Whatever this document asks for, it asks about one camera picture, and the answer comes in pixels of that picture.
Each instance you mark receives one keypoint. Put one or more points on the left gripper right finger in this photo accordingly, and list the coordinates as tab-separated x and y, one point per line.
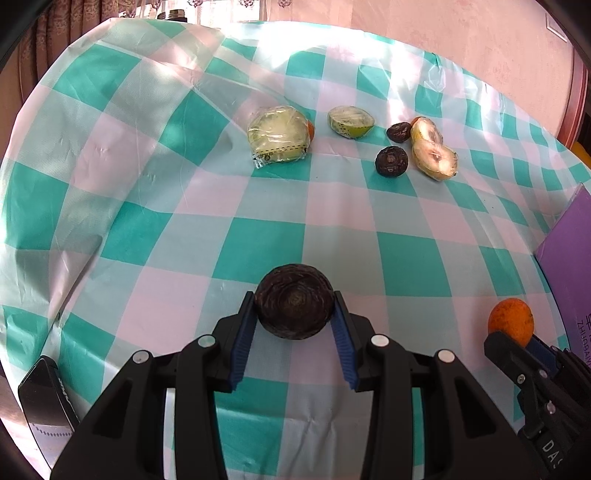
465	435

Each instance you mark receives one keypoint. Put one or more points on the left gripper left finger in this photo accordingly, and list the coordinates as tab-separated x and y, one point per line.
121	436

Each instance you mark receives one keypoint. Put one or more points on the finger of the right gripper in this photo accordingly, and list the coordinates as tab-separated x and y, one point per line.
520	367
542	352

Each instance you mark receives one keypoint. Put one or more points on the orange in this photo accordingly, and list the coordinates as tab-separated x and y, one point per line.
514	318

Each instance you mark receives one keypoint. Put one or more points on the large dark passion fruit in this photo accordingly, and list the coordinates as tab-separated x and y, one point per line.
294	301

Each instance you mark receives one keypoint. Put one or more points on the pale fruit half front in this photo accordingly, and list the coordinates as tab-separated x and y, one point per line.
435	160

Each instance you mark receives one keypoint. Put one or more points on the pale fruit half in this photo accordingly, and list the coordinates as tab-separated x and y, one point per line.
424	129
435	160

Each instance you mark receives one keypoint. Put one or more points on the pale fruit half back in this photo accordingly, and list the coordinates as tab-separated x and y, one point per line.
424	129

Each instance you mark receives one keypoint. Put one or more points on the small dark dried fruit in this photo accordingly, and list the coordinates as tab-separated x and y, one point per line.
399	132

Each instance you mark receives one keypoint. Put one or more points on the small green fruit half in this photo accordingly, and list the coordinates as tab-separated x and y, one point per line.
350	122

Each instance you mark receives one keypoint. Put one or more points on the large green fruit half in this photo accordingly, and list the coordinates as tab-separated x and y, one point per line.
281	134

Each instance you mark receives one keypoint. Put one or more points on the black phone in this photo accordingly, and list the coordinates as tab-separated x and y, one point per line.
47	409

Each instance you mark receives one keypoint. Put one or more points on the purple cardboard box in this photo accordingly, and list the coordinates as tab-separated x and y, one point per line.
564	257

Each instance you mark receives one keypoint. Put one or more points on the yellow object at edge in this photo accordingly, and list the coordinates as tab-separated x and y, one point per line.
579	151

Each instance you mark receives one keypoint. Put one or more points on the teal pink checkered tablecloth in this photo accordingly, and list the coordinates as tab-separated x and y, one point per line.
133	217

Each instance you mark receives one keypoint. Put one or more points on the brown drape curtain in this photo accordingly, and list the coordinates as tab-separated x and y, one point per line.
61	24

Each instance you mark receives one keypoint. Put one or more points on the dark jar on windowsill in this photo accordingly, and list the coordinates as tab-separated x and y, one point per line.
176	15

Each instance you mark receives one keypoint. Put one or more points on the red wooden door frame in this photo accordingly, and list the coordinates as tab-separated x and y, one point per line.
572	120

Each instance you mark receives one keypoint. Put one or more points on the white wall switch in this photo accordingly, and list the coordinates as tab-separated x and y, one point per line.
553	27

